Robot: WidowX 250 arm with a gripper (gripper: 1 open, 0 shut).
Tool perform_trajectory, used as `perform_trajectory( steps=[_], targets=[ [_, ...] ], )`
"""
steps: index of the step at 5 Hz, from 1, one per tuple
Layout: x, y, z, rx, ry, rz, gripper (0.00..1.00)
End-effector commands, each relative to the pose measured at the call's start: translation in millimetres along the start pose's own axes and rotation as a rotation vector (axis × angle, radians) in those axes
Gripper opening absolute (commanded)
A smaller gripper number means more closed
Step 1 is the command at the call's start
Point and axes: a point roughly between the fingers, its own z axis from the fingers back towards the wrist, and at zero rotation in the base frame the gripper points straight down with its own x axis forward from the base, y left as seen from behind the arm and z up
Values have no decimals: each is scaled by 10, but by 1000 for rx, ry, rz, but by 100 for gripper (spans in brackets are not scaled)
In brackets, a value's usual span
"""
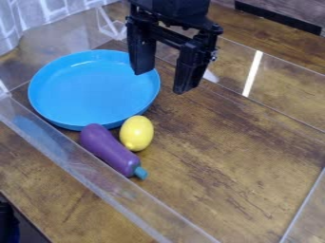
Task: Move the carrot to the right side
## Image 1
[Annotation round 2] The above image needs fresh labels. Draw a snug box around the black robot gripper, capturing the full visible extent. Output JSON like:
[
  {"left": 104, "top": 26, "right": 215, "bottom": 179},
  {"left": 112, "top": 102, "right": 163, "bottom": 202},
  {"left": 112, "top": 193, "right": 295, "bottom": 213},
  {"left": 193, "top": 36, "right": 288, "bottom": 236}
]
[{"left": 126, "top": 0, "right": 223, "bottom": 94}]

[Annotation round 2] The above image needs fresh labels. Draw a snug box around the yellow toy lemon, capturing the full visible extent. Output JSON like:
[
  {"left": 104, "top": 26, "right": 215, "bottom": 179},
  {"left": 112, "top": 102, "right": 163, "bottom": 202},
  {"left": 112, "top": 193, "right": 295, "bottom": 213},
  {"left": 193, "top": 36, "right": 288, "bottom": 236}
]
[{"left": 118, "top": 116, "right": 153, "bottom": 152}]

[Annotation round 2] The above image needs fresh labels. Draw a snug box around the white patterned curtain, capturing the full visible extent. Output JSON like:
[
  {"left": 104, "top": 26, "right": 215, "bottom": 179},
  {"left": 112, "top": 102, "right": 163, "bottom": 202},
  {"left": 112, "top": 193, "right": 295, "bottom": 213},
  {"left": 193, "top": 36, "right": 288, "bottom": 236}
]
[{"left": 0, "top": 0, "right": 117, "bottom": 56}]

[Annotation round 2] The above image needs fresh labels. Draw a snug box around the purple toy eggplant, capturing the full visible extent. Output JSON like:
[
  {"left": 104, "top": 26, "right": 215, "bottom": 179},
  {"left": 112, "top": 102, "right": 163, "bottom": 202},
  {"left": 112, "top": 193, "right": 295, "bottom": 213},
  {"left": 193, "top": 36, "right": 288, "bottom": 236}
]
[{"left": 80, "top": 123, "right": 148, "bottom": 179}]

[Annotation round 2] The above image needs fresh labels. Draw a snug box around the blue round plate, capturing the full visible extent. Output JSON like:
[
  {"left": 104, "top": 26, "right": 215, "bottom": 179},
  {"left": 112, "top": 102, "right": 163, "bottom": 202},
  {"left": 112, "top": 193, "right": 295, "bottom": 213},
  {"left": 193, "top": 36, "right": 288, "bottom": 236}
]
[{"left": 27, "top": 49, "right": 161, "bottom": 131}]

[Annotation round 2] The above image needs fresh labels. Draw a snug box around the black bar in background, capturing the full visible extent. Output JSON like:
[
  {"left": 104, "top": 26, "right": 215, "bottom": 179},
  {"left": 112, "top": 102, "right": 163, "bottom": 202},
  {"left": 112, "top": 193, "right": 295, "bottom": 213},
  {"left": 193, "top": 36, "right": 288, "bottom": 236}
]
[{"left": 235, "top": 0, "right": 322, "bottom": 36}]

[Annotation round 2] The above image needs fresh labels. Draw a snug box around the clear acrylic barrier wall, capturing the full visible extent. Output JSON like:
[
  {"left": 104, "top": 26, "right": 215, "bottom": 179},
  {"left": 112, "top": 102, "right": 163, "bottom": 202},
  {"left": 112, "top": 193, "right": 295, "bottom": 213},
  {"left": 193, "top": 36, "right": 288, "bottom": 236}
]
[{"left": 0, "top": 80, "right": 219, "bottom": 243}]

